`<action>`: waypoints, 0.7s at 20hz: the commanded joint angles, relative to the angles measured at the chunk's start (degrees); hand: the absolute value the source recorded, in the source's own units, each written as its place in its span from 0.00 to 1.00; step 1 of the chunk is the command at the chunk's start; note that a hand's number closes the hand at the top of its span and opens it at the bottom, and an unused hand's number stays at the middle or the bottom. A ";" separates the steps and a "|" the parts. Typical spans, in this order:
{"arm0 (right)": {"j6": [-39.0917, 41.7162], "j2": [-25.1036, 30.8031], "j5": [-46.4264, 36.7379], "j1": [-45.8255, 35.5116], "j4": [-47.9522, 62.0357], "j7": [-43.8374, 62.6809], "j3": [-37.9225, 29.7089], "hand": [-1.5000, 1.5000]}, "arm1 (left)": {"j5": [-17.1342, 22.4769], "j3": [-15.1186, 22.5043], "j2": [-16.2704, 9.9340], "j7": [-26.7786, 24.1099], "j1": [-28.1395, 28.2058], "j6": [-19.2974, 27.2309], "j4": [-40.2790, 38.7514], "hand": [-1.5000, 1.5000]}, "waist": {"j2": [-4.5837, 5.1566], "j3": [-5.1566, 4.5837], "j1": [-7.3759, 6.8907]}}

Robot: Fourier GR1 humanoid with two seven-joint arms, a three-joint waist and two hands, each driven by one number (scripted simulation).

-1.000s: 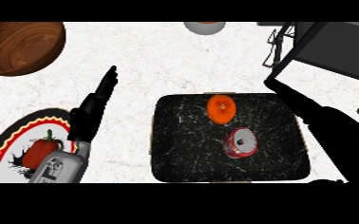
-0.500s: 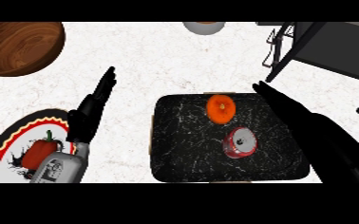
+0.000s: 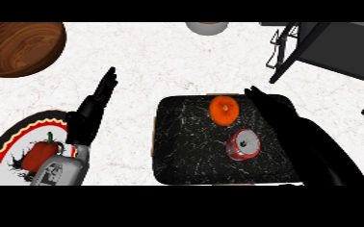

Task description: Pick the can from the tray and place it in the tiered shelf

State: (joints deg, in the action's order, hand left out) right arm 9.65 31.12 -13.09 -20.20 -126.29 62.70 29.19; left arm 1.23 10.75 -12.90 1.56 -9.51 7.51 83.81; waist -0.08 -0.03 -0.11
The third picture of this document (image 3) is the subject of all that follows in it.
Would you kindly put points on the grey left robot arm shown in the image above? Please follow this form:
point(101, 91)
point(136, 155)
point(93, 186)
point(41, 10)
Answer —
point(61, 171)

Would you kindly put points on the round brown wooden board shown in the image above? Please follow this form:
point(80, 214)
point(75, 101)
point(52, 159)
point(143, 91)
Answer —
point(25, 48)

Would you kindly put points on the black tiered shelf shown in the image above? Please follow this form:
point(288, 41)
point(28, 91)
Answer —
point(321, 48)

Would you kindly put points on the grey cup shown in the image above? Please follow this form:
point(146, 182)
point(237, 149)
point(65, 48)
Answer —
point(206, 28)

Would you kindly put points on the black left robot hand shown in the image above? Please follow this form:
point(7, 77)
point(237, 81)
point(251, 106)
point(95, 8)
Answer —
point(89, 112)

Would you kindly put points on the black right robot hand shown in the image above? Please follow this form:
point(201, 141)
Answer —
point(303, 141)

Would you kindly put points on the round patterned plate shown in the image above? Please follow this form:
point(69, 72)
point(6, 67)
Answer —
point(18, 147)

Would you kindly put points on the red bell pepper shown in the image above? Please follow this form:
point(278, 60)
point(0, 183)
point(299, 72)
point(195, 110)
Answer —
point(40, 155)

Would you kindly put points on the black marble tray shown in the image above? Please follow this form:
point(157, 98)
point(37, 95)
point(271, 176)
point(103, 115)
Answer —
point(209, 147)

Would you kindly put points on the orange fruit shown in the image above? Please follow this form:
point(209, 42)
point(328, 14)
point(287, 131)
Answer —
point(223, 110)

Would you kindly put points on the red can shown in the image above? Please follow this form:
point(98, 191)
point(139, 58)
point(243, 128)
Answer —
point(243, 145)

